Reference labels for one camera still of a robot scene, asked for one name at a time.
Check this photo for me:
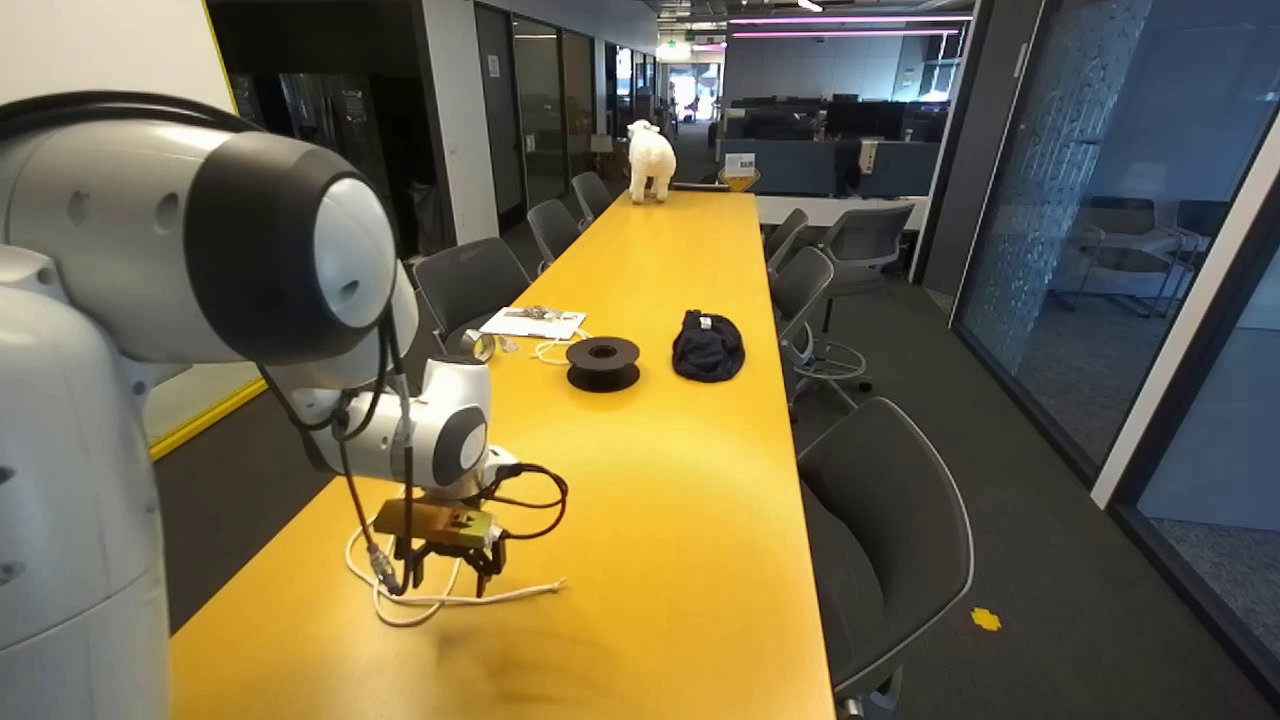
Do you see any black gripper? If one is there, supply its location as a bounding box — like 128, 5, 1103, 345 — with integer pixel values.
376, 529, 512, 601

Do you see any long white rope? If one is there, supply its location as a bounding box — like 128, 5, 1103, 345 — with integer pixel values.
342, 523, 568, 632

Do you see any black filament spool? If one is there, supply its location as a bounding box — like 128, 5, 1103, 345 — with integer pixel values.
565, 331, 644, 395

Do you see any dark grey office chair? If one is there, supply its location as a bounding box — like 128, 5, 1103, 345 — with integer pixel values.
820, 199, 922, 277
797, 392, 982, 713
568, 169, 621, 225
526, 195, 587, 263
405, 237, 535, 336
765, 206, 814, 263
770, 246, 841, 336

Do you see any white teddy bear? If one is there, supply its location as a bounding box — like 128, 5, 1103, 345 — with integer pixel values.
624, 115, 679, 210

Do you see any white side table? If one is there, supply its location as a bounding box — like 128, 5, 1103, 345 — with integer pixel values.
752, 194, 923, 234

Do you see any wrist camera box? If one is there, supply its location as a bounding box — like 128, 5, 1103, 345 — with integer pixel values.
374, 497, 490, 539

